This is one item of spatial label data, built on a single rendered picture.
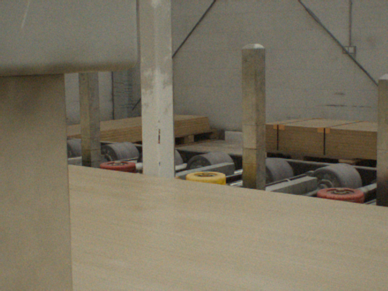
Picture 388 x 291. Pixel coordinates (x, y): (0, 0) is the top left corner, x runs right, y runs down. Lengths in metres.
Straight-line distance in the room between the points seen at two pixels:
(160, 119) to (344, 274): 0.72
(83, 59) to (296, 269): 0.67
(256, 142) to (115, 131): 6.40
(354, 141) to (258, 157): 5.30
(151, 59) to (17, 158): 1.26
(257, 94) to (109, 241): 0.59
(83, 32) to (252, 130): 1.28
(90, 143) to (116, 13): 1.60
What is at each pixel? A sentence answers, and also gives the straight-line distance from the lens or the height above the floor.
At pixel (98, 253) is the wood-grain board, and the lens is 0.94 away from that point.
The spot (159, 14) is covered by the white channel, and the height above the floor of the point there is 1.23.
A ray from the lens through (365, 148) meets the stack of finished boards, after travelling 6.74.
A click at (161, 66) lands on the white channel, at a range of 1.48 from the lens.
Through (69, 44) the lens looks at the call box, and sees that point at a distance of 0.21.
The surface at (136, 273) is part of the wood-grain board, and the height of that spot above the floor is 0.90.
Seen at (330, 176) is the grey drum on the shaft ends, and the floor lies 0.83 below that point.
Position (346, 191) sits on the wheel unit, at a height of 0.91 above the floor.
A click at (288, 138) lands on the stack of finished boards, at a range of 7.15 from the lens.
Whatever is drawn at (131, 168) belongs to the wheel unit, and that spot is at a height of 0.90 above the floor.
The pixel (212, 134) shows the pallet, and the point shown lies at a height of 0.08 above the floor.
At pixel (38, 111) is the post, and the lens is 0.23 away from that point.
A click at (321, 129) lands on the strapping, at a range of 6.94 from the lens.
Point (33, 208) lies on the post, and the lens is 0.23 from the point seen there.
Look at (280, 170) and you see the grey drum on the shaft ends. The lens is 1.96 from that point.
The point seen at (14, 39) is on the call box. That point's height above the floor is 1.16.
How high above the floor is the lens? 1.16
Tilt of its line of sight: 8 degrees down
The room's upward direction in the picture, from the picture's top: 1 degrees counter-clockwise
